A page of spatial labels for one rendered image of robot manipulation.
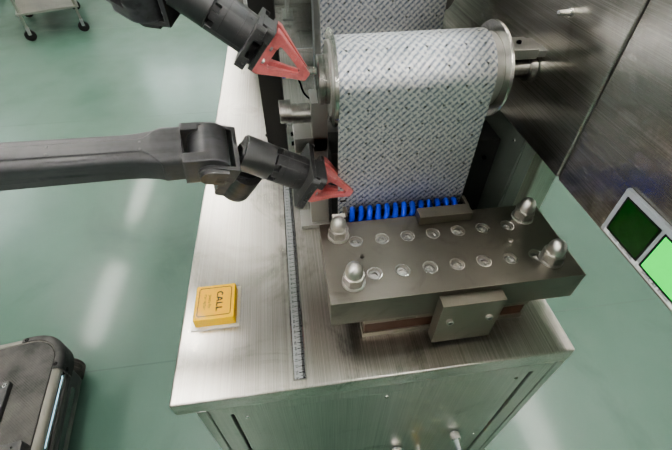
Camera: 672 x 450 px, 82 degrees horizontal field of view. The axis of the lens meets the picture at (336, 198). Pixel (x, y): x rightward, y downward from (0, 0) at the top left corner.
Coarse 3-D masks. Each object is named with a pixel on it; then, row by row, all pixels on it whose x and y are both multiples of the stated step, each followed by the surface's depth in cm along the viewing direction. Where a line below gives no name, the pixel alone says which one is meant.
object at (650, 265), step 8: (664, 240) 42; (656, 248) 43; (664, 248) 42; (656, 256) 44; (664, 256) 43; (648, 264) 45; (656, 264) 44; (664, 264) 43; (648, 272) 45; (656, 272) 44; (664, 272) 43; (656, 280) 44; (664, 280) 43; (664, 288) 43
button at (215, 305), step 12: (204, 288) 71; (216, 288) 71; (228, 288) 71; (204, 300) 69; (216, 300) 69; (228, 300) 69; (204, 312) 67; (216, 312) 67; (228, 312) 67; (204, 324) 67; (216, 324) 68
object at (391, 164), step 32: (384, 128) 61; (416, 128) 61; (448, 128) 62; (480, 128) 63; (352, 160) 64; (384, 160) 65; (416, 160) 66; (448, 160) 67; (384, 192) 70; (416, 192) 71; (448, 192) 72
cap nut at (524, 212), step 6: (528, 198) 66; (522, 204) 67; (528, 204) 66; (534, 204) 66; (516, 210) 68; (522, 210) 67; (528, 210) 66; (534, 210) 67; (516, 216) 68; (522, 216) 67; (528, 216) 67; (522, 222) 68; (528, 222) 68
